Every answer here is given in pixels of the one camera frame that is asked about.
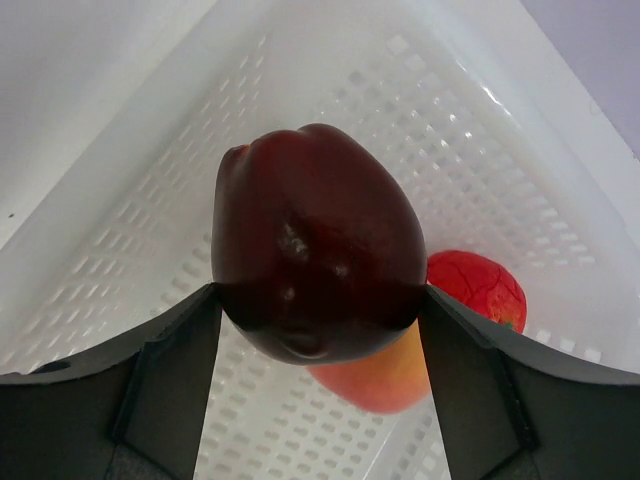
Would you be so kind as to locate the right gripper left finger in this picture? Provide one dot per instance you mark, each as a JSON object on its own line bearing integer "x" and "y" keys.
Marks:
{"x": 132, "y": 407}

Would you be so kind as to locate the red tomato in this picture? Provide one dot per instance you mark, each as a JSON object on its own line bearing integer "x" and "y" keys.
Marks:
{"x": 481, "y": 284}

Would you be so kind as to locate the white plastic basket tray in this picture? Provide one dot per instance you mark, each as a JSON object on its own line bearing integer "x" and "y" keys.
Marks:
{"x": 115, "y": 115}

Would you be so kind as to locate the dark red apple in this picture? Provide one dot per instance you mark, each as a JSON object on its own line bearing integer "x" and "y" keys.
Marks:
{"x": 317, "y": 253}

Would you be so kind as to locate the peach fruit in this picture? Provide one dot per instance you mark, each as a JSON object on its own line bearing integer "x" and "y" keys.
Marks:
{"x": 387, "y": 382}

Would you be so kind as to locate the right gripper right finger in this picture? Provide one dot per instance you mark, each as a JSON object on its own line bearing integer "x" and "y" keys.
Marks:
{"x": 510, "y": 407}

